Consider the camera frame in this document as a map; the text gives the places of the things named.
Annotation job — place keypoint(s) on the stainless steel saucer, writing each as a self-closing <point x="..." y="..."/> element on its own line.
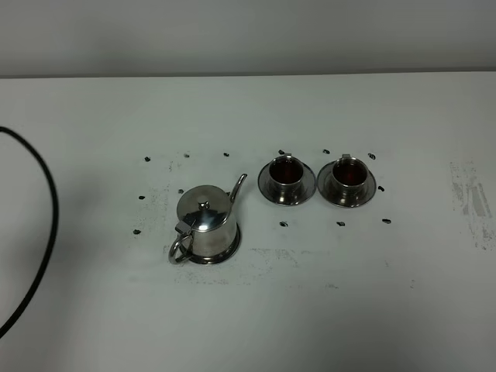
<point x="308" y="187"/>
<point x="327" y="191"/>

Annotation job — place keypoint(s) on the stainless steel teapot tray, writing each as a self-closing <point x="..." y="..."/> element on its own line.
<point x="210" y="258"/>

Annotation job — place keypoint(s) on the right stainless steel teacup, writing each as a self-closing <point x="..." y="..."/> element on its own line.
<point x="349" y="175"/>

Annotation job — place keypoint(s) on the left stainless steel saucer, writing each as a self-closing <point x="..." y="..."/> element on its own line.
<point x="308" y="187"/>

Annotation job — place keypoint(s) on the left stainless steel teacup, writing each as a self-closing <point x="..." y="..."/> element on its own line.
<point x="285" y="173"/>

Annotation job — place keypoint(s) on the stainless steel teacup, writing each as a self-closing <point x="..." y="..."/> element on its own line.
<point x="349" y="175"/>
<point x="285" y="173"/>

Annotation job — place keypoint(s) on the right stainless steel saucer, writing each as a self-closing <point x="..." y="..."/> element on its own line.
<point x="327" y="191"/>

